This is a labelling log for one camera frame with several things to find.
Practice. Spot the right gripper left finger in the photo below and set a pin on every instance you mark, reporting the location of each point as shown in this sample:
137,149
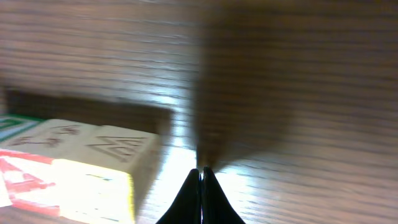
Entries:
186,207

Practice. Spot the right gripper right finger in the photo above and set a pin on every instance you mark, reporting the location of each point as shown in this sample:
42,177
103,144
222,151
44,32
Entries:
216,208

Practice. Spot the white and yellow block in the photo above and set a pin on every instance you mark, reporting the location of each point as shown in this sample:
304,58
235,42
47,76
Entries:
97,177

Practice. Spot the red letter A block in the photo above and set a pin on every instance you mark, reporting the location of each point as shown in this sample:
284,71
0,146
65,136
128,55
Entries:
27,163

